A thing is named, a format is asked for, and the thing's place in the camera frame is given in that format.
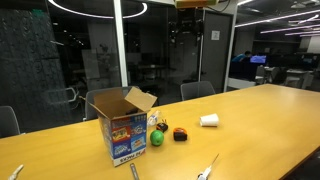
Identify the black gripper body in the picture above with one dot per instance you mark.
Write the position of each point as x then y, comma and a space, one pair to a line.
187, 21

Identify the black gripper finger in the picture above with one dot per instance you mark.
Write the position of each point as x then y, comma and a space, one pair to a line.
172, 33
200, 32

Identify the open printed cardboard box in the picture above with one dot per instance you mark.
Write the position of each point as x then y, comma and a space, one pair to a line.
128, 140

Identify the white paper door sign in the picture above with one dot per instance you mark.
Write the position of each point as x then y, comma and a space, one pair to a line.
215, 35

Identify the grey door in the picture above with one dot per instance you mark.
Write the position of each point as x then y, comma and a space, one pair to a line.
216, 60

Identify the person in blue shirt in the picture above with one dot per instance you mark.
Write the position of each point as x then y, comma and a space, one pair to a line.
240, 57

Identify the white window pillar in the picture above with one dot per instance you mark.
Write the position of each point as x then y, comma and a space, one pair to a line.
120, 43

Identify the blue computer monitor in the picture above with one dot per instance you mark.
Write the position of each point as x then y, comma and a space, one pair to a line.
258, 59

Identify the distant office chair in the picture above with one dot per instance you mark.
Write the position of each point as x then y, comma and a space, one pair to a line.
260, 74

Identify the clear plastic bottle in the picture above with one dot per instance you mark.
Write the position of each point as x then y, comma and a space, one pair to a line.
153, 118

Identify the white paper cup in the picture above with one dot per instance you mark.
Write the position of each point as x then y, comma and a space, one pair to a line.
209, 120

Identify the small black orange gadget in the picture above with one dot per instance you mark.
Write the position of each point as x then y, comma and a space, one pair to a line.
162, 127

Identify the orange black tape measure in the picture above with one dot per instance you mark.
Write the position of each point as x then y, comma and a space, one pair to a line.
180, 134

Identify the green ball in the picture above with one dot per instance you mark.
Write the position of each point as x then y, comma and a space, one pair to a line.
156, 138

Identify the chair behind glass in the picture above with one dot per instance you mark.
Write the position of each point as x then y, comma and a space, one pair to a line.
61, 96

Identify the small white tool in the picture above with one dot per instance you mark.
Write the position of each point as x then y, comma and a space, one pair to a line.
15, 172

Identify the tan wrist camera box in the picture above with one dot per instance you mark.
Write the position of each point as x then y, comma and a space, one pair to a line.
193, 3

